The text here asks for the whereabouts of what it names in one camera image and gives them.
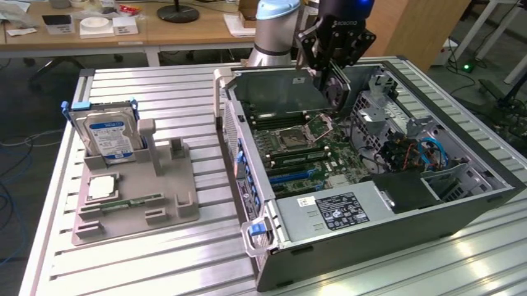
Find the open black PC case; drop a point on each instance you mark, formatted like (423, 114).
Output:
(369, 246)

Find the silver drive cage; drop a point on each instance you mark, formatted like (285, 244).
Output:
(372, 120)

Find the blue expansion slot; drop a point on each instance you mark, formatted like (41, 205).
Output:
(289, 177)

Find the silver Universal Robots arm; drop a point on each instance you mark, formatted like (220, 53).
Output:
(273, 31)

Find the open socket cover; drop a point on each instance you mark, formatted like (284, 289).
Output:
(320, 126)

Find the silver CPU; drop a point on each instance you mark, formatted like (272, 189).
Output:
(101, 186)

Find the hard disk in blue caddy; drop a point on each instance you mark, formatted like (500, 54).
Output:
(107, 135)

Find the white tape roll box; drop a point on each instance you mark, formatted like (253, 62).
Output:
(95, 27)

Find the black RAM slots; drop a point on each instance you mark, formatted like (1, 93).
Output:
(275, 120)

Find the black chair base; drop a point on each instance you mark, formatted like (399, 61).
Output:
(49, 69)

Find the small white box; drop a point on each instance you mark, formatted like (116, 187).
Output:
(124, 26)

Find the wooden cabinet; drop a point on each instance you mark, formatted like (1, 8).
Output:
(411, 31)

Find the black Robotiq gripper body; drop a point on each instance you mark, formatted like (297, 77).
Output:
(343, 18)

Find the grey parts rack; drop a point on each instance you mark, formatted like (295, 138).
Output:
(140, 175)

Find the green motherboard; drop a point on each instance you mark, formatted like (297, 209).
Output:
(341, 160)

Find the CPU socket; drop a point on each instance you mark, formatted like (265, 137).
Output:
(292, 138)

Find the white paper label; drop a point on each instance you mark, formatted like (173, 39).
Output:
(20, 31)

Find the grey power supply unit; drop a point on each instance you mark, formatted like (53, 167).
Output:
(300, 219)

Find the black round lamp base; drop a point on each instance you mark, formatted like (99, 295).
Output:
(177, 13)

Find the black and white box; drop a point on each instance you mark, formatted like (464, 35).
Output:
(59, 24)

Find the green RAM stick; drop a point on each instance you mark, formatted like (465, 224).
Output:
(121, 204)

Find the black graphics card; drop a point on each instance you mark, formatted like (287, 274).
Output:
(337, 89)

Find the white paper stack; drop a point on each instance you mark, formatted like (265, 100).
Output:
(239, 27)

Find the wooden desk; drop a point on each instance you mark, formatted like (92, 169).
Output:
(185, 34)

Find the device with green light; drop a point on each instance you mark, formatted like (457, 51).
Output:
(465, 66)

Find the white table frame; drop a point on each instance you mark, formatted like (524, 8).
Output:
(485, 27)

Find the grey disk bay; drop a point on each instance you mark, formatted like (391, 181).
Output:
(456, 182)

